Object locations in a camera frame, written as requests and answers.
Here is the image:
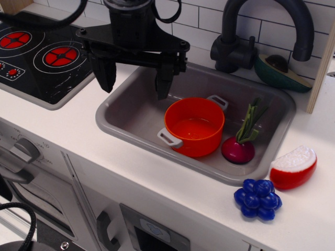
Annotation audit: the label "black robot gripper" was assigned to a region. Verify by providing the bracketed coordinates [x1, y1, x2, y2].
[77, 1, 190, 100]

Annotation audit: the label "purple toy beet green leaves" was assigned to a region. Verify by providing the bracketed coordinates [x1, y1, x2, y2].
[221, 97, 268, 164]

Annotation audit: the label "grey plastic sink basin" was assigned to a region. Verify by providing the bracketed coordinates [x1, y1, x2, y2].
[96, 63, 296, 186]

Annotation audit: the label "black toy stovetop red burners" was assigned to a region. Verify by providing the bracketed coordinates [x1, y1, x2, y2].
[1, 23, 94, 110]

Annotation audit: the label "dark grey toy faucet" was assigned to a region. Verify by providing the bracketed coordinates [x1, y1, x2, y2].
[210, 0, 315, 73]

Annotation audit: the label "grey oven knob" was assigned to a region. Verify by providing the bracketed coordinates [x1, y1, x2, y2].
[9, 138, 41, 164]

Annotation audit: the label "toy avocado half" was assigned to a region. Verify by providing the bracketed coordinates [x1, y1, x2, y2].
[254, 54, 312, 93]

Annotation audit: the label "grey dishwasher control panel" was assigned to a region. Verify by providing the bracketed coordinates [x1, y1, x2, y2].
[120, 203, 191, 251]

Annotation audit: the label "blue toy grape bunch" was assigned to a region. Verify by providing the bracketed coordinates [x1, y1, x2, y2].
[233, 179, 282, 221]

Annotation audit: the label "light wooden side panel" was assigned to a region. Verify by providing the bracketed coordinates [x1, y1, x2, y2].
[306, 15, 334, 114]

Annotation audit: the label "red white toy fruit wedge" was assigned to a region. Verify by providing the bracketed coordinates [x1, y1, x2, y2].
[270, 145, 317, 190]

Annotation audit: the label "orange toy pot grey handles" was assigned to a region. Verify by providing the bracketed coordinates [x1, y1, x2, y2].
[157, 95, 229, 157]

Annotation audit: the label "dark grey cabinet door handle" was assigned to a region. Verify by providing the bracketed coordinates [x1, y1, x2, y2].
[96, 211, 120, 251]

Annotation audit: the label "grey oven door handle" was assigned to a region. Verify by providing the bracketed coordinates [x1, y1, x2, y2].
[1, 166, 38, 185]

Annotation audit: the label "black braided cable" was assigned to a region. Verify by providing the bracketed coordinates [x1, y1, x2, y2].
[0, 201, 38, 251]

